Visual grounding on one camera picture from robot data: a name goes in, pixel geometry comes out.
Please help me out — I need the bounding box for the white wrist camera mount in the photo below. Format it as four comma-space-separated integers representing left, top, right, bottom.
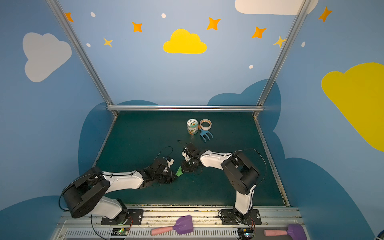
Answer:
151, 156, 174, 174
182, 143, 200, 162

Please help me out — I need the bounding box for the aluminium front rail base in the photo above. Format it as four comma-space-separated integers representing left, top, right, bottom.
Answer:
51, 205, 310, 240

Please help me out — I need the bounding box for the blue garden hand rake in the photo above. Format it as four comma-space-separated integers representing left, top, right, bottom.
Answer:
200, 129, 214, 143

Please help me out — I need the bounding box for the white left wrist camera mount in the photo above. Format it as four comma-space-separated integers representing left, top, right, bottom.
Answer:
151, 156, 174, 174

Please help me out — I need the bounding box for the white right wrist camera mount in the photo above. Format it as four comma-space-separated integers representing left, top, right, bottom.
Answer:
182, 143, 200, 162

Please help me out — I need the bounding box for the aluminium corner post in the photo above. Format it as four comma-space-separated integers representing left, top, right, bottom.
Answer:
47, 0, 114, 106
253, 0, 312, 120

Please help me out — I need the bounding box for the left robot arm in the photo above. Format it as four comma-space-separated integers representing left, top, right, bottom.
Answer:
61, 164, 177, 225

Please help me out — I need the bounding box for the aluminium left corner post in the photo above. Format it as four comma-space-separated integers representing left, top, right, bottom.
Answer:
47, 0, 114, 106

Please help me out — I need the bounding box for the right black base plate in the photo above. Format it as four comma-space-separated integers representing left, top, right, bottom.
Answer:
218, 209, 262, 226

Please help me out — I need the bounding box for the green square paper sheet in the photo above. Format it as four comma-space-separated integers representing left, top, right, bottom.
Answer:
176, 167, 183, 177

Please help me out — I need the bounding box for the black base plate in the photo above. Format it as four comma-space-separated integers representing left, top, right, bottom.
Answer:
101, 209, 144, 226
218, 209, 262, 226

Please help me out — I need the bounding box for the carrot snack jar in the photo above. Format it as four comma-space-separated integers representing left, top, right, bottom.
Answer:
187, 119, 199, 135

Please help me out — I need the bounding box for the aluminium right corner post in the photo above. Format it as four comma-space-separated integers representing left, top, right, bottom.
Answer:
253, 0, 312, 120

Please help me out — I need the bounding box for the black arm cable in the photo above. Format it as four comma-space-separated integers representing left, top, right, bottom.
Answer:
155, 146, 174, 160
239, 148, 268, 187

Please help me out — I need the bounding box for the green circuit board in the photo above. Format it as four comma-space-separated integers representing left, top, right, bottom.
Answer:
111, 228, 130, 237
237, 228, 255, 240

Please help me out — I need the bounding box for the right green circuit board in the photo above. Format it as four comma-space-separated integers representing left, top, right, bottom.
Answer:
237, 228, 255, 240

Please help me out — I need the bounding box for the aluminium back frame rail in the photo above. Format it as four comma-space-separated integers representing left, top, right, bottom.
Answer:
107, 105, 264, 112

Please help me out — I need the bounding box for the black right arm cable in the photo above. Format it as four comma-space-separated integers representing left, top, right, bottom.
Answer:
239, 148, 268, 187

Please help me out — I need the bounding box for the left green circuit board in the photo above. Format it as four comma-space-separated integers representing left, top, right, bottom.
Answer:
111, 228, 130, 237

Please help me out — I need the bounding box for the purple scoop pink handle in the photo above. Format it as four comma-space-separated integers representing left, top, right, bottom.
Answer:
264, 224, 308, 240
151, 215, 194, 236

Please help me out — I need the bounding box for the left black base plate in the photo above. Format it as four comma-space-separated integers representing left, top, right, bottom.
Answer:
101, 209, 144, 226

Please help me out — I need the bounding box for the white tape roll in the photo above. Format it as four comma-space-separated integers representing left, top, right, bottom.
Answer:
199, 119, 212, 131

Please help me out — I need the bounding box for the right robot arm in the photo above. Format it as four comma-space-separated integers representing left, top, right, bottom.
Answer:
181, 147, 261, 223

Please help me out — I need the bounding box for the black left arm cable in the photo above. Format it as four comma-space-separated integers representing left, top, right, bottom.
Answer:
155, 146, 174, 160

